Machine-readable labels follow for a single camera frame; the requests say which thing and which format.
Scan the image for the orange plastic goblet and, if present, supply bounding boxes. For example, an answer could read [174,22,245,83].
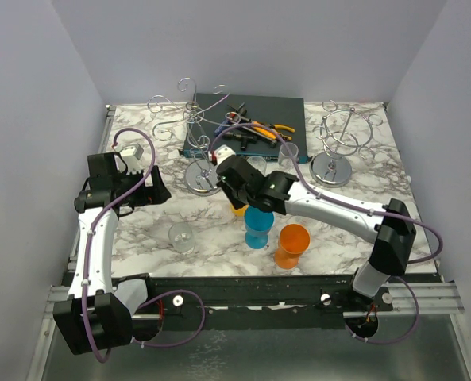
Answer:
[274,224,311,270]

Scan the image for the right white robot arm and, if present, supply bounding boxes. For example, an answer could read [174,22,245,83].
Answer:
[216,155,416,311]

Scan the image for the ribbed clear glass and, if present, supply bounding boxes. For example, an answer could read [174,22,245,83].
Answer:
[247,156,267,175]

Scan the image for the black mounting rail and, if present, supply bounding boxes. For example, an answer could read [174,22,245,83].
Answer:
[62,273,395,342]

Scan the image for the chrome glass rack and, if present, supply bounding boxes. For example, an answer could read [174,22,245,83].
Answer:
[309,100,383,188]
[147,77,228,197]

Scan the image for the clear wine glass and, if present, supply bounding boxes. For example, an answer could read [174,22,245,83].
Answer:
[168,222,195,253]

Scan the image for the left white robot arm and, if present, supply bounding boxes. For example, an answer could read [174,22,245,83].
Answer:
[52,145,171,355]

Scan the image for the aluminium frame rail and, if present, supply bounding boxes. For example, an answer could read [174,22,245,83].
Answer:
[44,283,466,318]

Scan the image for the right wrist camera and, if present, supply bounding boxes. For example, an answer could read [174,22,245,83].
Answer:
[212,144,236,165]

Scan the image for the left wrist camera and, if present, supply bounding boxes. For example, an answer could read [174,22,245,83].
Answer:
[118,144,143,174]

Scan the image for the orange black screwdriver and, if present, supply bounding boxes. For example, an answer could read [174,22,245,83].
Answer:
[247,120,278,148]

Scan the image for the orange handled pliers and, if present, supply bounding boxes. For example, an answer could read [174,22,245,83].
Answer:
[260,122,295,140]

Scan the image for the clear plastic cup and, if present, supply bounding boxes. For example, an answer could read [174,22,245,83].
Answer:
[278,142,299,170]

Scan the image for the blue plastic goblet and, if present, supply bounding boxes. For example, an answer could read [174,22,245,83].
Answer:
[244,206,274,249]

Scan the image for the black T-handle tool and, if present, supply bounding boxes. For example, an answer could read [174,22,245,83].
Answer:
[222,130,258,152]

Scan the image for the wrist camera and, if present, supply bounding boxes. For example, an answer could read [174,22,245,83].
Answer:
[212,144,236,165]
[118,144,143,174]

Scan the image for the yellow plastic wine glass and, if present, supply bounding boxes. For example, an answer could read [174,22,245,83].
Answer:
[230,205,249,217]

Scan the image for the dark blue network switch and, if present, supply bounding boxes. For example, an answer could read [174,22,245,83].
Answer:
[197,93,311,164]

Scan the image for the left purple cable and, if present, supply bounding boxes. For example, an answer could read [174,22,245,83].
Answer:
[80,129,207,364]

